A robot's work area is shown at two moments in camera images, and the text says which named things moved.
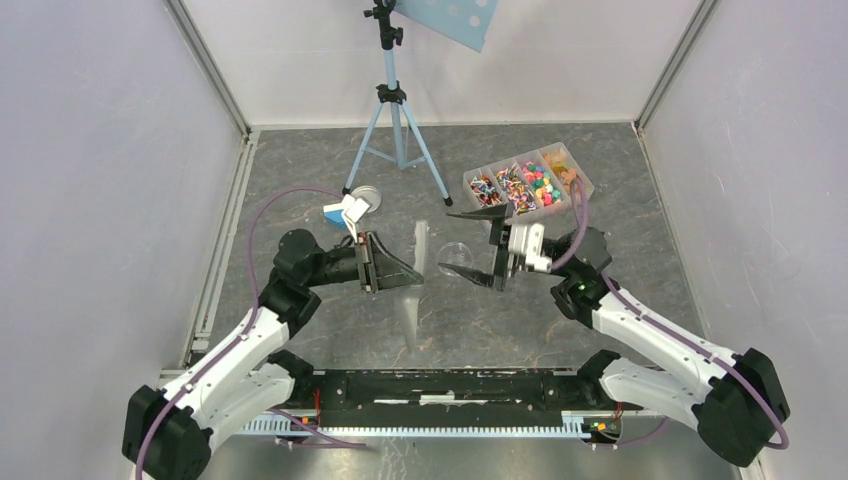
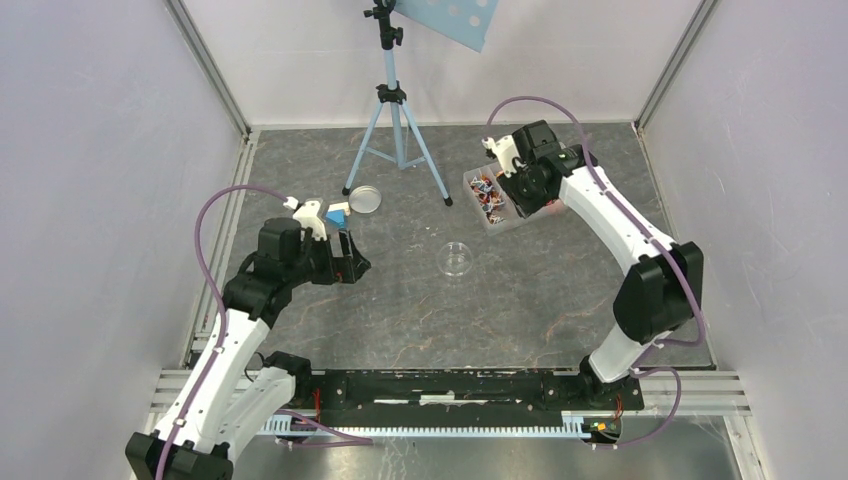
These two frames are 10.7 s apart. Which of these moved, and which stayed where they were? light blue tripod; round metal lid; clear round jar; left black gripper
Moved: left black gripper
Stayed: clear round jar; light blue tripod; round metal lid
